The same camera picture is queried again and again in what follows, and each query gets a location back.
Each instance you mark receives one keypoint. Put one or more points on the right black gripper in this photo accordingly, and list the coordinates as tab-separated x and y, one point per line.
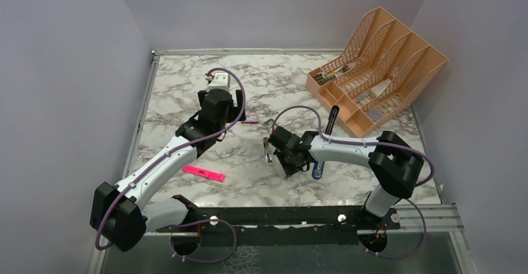
289	170

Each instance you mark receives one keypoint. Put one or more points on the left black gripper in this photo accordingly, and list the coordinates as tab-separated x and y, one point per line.
236	112

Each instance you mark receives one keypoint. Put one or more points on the white stapler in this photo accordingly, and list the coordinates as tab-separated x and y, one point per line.
268	155

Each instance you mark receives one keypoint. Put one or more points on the red white staple box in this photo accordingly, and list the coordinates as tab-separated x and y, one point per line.
251	118

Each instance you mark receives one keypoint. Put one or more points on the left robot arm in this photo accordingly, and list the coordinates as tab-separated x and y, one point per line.
121	212

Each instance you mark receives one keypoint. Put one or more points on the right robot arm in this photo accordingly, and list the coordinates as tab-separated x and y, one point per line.
395	165

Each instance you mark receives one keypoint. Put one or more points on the orange mesh file organizer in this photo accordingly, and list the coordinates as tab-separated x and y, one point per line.
382	70

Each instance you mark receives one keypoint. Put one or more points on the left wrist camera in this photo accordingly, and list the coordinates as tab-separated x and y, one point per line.
220	81

